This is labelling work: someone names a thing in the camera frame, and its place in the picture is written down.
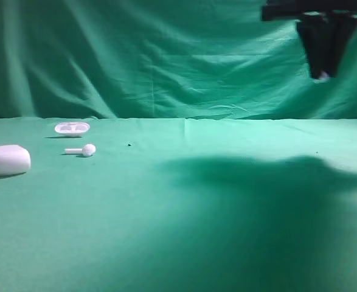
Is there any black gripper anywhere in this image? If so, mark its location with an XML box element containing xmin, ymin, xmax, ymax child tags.
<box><xmin>262</xmin><ymin>0</ymin><xmax>357</xmax><ymax>79</ymax></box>

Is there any white bluetooth earbud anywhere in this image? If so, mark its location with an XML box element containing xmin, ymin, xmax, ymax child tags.
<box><xmin>314</xmin><ymin>71</ymin><xmax>331</xmax><ymax>83</ymax></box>

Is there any white earbud near case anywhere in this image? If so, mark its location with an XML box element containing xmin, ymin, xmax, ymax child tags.
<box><xmin>64</xmin><ymin>144</ymin><xmax>96</xmax><ymax>157</ymax></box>

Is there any white earbud case tray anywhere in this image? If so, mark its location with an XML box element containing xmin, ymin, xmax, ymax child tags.
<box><xmin>54</xmin><ymin>122</ymin><xmax>90</xmax><ymax>137</ymax></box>

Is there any white earbud case lid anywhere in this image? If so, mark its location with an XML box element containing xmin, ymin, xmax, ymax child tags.
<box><xmin>0</xmin><ymin>145</ymin><xmax>31</xmax><ymax>176</ymax></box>

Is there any green backdrop cloth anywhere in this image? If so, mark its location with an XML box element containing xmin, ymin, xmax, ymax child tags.
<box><xmin>0</xmin><ymin>1</ymin><xmax>357</xmax><ymax>119</ymax></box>

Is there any green table cloth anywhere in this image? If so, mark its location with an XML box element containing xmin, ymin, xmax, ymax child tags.
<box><xmin>0</xmin><ymin>118</ymin><xmax>357</xmax><ymax>291</ymax></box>

